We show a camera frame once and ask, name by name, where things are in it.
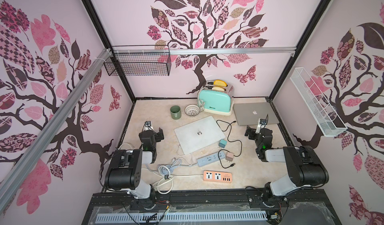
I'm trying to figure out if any pink charger plug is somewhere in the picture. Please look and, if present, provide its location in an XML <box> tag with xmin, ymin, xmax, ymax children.
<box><xmin>226</xmin><ymin>152</ymin><xmax>234</xmax><ymax>162</ymax></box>

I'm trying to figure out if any mint green charger plug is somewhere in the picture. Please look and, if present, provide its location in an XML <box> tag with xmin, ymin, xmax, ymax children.
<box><xmin>218</xmin><ymin>139</ymin><xmax>227</xmax><ymax>149</ymax></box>

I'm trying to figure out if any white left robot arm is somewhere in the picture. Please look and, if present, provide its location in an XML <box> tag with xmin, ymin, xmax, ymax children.
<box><xmin>103</xmin><ymin>127</ymin><xmax>164</xmax><ymax>209</ymax></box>

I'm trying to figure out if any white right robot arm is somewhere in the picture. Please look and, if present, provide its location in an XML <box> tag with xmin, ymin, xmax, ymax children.
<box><xmin>245</xmin><ymin>126</ymin><xmax>329</xmax><ymax>207</ymax></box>

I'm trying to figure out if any silver grey laptop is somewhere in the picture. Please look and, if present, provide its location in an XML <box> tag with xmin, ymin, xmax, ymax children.
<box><xmin>233</xmin><ymin>102</ymin><xmax>279</xmax><ymax>126</ymax></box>

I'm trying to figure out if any white laptop with sticker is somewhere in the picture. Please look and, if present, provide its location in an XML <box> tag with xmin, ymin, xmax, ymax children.
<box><xmin>174</xmin><ymin>116</ymin><xmax>226</xmax><ymax>155</ymax></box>

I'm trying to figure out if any green ceramic mug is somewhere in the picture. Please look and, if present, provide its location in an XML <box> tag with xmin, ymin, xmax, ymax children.
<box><xmin>170</xmin><ymin>105</ymin><xmax>182</xmax><ymax>120</ymax></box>

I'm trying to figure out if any white patterned small bowl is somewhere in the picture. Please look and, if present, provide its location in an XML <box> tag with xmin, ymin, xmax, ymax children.
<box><xmin>185</xmin><ymin>104</ymin><xmax>201</xmax><ymax>117</ymax></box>

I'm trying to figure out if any orange power strip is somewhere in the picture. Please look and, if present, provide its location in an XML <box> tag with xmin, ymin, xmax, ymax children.
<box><xmin>203</xmin><ymin>170</ymin><xmax>233</xmax><ymax>184</ymax></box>

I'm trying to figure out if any grey power strip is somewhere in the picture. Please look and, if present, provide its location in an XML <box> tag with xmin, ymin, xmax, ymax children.
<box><xmin>197</xmin><ymin>151</ymin><xmax>226</xmax><ymax>167</ymax></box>

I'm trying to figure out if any mint green toaster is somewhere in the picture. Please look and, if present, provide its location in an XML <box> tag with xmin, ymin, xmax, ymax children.
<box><xmin>198</xmin><ymin>80</ymin><xmax>235</xmax><ymax>116</ymax></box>

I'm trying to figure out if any yellow bread slice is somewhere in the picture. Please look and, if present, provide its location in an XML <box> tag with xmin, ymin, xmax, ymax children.
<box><xmin>213</xmin><ymin>80</ymin><xmax>228</xmax><ymax>87</ymax></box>

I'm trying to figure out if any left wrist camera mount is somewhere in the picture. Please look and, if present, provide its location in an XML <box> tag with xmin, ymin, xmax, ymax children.
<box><xmin>143</xmin><ymin>121</ymin><xmax>153</xmax><ymax>131</ymax></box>

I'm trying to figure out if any grey power strip cord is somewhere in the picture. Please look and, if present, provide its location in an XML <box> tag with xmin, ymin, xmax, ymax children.
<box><xmin>112</xmin><ymin>142</ymin><xmax>199</xmax><ymax>181</ymax></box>

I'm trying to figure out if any white laptop charging cable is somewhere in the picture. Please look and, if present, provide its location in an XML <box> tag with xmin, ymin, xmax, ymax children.
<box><xmin>175</xmin><ymin>144</ymin><xmax>197</xmax><ymax>166</ymax></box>

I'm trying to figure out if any white orange strip cord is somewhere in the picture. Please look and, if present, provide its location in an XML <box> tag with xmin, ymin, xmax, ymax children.
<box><xmin>149</xmin><ymin>173</ymin><xmax>205</xmax><ymax>195</ymax></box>

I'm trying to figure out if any white wire wall basket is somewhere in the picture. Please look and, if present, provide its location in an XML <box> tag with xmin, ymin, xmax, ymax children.
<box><xmin>290</xmin><ymin>67</ymin><xmax>348</xmax><ymax>137</ymax></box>

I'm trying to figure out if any white perforated cable duct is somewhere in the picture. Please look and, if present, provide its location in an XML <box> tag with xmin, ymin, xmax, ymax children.
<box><xmin>94</xmin><ymin>211</ymin><xmax>268</xmax><ymax>225</ymax></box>

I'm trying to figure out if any black wire wall basket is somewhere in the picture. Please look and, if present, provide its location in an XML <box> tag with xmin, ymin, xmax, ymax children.
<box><xmin>104</xmin><ymin>45</ymin><xmax>172</xmax><ymax>76</ymax></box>

